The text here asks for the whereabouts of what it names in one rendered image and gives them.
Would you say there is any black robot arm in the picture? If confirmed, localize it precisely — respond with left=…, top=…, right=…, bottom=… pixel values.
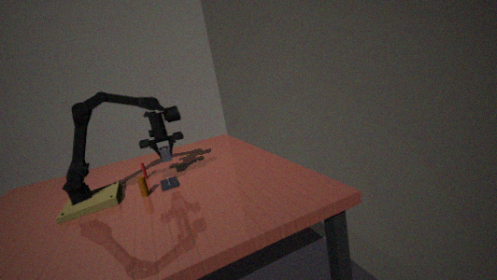
left=63, top=91, right=181, bottom=205

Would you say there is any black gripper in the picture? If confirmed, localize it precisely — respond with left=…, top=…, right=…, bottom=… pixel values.
left=139, top=124, right=184, bottom=158

